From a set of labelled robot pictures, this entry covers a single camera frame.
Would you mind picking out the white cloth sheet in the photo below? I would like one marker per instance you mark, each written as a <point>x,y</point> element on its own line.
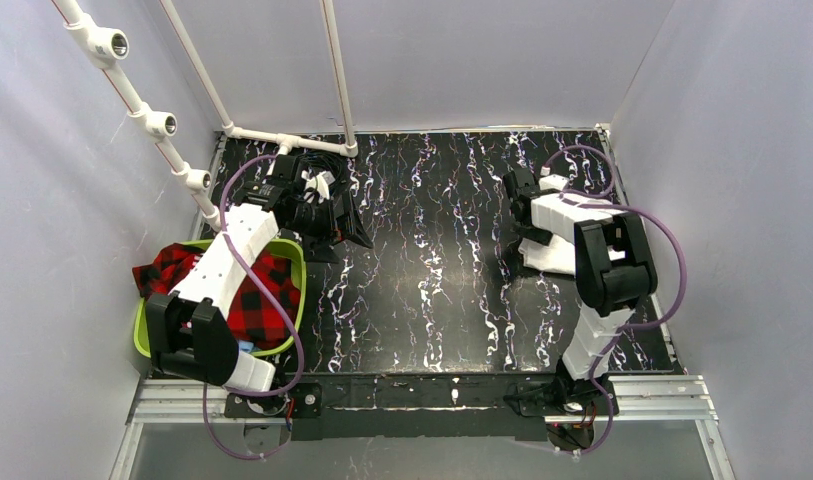
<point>557,258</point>

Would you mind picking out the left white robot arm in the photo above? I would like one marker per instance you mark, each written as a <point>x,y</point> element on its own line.
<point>188,327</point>

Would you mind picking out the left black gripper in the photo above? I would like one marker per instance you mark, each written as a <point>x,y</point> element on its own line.
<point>336,216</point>

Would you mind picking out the green plastic basket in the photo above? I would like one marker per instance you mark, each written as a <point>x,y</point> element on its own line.
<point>141,331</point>

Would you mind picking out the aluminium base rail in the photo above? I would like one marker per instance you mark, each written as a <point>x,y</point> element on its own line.
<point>639,398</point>

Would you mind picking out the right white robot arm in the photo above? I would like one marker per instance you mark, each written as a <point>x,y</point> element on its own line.
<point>607,253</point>

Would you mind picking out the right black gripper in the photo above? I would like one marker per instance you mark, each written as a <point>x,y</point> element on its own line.
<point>535,237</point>

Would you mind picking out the red black plaid cloth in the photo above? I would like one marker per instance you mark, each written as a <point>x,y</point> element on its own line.
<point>267,305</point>

